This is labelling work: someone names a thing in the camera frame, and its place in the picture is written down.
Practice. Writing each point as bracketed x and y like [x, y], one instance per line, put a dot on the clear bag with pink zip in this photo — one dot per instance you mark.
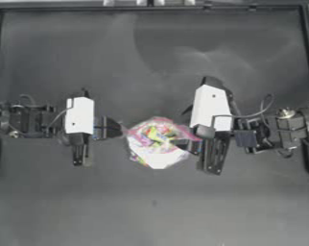
[156, 157]

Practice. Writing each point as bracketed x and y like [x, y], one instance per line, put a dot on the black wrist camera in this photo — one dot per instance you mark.
[67, 139]
[204, 131]

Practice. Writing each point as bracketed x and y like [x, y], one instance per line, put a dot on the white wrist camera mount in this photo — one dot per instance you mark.
[210, 105]
[79, 115]

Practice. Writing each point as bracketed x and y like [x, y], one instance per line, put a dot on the small white bracket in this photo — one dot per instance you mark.
[110, 2]

